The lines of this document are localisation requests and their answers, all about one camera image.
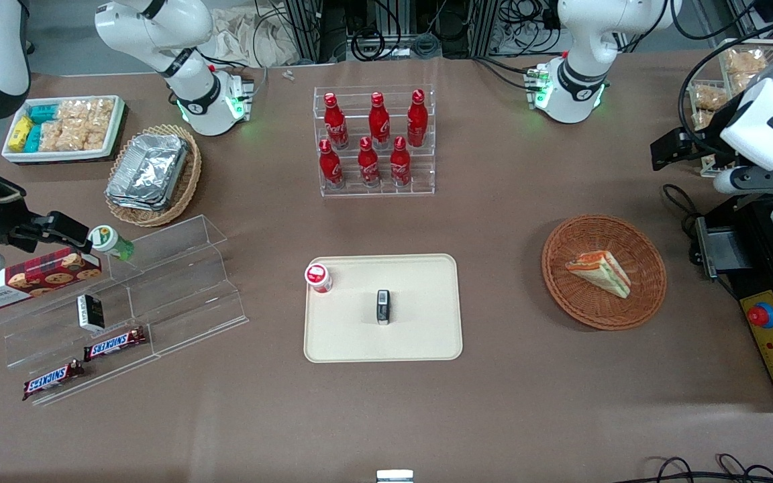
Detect triangular sandwich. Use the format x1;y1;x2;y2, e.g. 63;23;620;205
565;250;632;300

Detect white rectangular snack tray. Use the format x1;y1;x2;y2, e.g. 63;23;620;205
2;95;126;164

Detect tan oval wicker basket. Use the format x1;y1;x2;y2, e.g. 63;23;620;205
105;124;203;228

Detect brown round wicker basket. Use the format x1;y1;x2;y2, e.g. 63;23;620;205
541;213;668;331

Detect cream plastic tray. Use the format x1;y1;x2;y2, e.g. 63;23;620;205
303;254;464;364

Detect red tartan cookie box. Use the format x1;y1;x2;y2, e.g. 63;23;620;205
0;247;103;311

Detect clear bag of fried snacks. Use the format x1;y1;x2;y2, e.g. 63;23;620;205
692;85;731;112
724;48;773;76

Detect green bottle white cap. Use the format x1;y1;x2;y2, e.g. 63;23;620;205
87;225;136;262

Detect yellow snack pack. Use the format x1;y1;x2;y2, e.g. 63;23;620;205
9;116;34;152

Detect clear bag of crackers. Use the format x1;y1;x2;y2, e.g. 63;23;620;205
85;114;114;150
40;119;89;152
56;99;116;123

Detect small black white box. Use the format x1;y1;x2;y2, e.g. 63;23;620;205
76;294;106;332

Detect stacked foil containers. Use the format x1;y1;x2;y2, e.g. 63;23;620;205
106;133;190;213

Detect brown snickers bar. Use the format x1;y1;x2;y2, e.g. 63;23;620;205
21;360;86;402
83;326;148;362

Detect clear acrylic step shelf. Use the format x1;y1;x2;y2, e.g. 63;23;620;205
0;215;250;407

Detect black sealing machine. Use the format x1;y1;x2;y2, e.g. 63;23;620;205
694;191;773;413

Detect red emergency stop button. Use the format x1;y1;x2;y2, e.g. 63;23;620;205
746;301;773;330

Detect clear acrylic bottle rack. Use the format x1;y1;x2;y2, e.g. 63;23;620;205
313;84;436;198

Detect red cola bottle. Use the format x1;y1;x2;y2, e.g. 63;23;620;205
319;139;345;189
407;89;429;148
390;136;413;187
358;137;381;188
368;92;391;149
323;93;350;150

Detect white crumpled cloth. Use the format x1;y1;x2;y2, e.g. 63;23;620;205
211;5;301;68

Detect red lid yogurt cup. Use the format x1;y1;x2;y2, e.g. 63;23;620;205
304;264;333;294

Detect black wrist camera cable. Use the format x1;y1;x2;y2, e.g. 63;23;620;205
676;17;773;159

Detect black machine power cable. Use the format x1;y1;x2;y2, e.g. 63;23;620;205
660;182;704;237

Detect white wire rack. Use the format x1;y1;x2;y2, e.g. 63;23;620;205
685;37;773;179

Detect grey coiled cable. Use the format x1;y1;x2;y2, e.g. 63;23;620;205
413;32;442;60

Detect aluminium frame post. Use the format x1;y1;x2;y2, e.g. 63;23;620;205
285;0;348;65

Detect black coiled cable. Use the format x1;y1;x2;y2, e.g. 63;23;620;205
349;25;388;63

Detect black floor cables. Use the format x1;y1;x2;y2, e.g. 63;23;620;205
628;454;773;483

